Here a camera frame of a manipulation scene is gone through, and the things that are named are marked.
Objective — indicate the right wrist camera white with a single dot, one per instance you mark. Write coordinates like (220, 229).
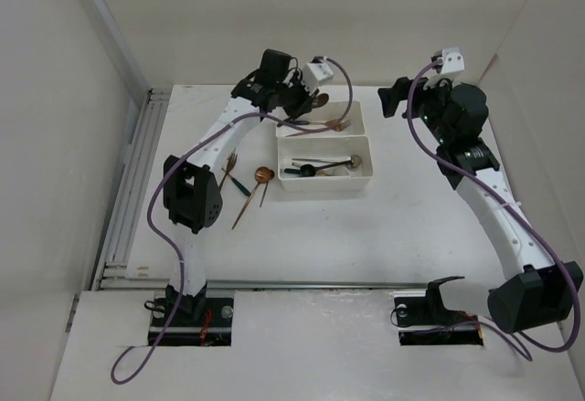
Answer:
(449, 62)

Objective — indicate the white bin far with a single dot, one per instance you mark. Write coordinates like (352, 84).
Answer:
(330, 111)

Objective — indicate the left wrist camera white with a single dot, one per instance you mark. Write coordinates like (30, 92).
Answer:
(316, 74)

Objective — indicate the black spoon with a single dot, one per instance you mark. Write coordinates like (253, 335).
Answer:
(310, 170)

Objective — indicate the white bin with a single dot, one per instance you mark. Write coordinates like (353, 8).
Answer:
(330, 111)
(327, 148)

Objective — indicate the aluminium rail left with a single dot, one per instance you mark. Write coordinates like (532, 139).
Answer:
(128, 195)

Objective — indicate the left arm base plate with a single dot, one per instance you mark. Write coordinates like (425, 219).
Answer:
(210, 326)

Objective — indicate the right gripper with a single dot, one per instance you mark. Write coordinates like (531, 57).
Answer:
(391, 96)

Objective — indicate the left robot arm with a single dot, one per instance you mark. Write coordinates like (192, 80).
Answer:
(190, 190)

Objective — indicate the white bin near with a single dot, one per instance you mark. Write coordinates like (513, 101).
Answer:
(327, 148)

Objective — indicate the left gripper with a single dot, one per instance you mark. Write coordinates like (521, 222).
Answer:
(306, 100)

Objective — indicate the copper spoon round bowl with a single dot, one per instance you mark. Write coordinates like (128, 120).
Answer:
(262, 176)

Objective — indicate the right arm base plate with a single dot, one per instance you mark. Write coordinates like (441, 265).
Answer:
(422, 323)

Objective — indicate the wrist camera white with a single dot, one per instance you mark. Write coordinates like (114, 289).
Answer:
(316, 74)
(449, 62)

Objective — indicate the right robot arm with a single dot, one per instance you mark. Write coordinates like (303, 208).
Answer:
(538, 290)

